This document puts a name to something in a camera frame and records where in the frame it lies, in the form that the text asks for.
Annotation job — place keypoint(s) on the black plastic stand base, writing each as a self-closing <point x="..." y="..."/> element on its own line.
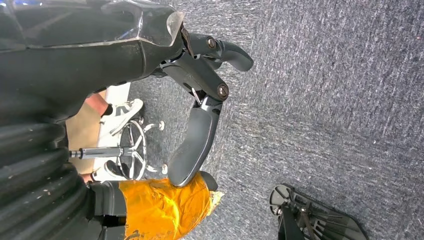
<point x="308" y="218"/>

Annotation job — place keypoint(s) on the white sneaker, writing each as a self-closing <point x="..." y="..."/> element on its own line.
<point x="111" y="168"/>
<point x="122" y="112"/>

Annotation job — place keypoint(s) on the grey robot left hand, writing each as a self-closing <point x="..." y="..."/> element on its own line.
<point x="66" y="66"/>

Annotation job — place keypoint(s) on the person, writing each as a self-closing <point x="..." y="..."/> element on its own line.
<point x="97" y="102"/>

